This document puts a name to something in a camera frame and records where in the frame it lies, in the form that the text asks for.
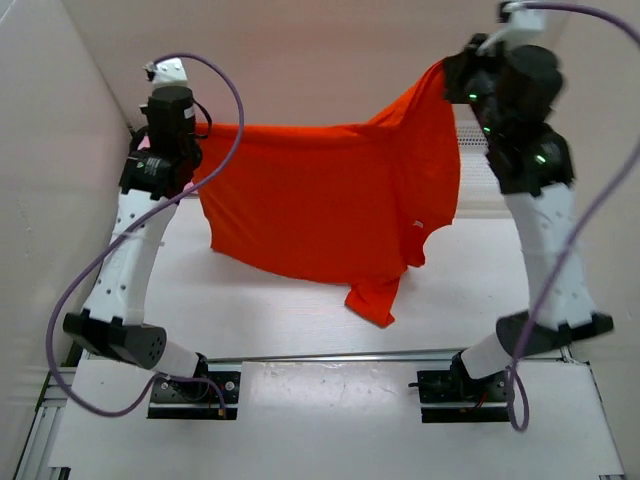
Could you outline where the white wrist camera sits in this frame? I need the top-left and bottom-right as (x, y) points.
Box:
(476, 1), (547, 56)
(144, 57), (188, 90)

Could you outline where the orange t shirt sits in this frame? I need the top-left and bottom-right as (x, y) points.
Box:
(195, 63), (461, 328)

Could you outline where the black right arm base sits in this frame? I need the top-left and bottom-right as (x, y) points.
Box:
(408, 352), (509, 424)

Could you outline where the aluminium table edge rail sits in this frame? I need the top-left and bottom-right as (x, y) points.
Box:
(84, 343), (571, 366)

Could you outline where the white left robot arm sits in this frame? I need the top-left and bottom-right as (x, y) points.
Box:
(63, 86), (210, 400)

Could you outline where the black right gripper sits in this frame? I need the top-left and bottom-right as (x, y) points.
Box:
(440, 35), (515, 144)

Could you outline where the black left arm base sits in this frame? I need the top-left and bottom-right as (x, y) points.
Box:
(147, 363), (242, 421)

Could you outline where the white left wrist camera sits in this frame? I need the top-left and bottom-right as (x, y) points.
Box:
(144, 57), (188, 90)

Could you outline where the pink t shirt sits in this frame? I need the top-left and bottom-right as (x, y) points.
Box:
(137, 137), (150, 150)

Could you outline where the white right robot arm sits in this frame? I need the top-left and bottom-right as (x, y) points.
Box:
(443, 33), (614, 400)

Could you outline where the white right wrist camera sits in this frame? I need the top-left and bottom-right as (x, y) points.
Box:
(476, 1), (547, 56)

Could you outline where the white plastic laundry basket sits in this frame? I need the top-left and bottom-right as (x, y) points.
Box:
(456, 121), (509, 218)

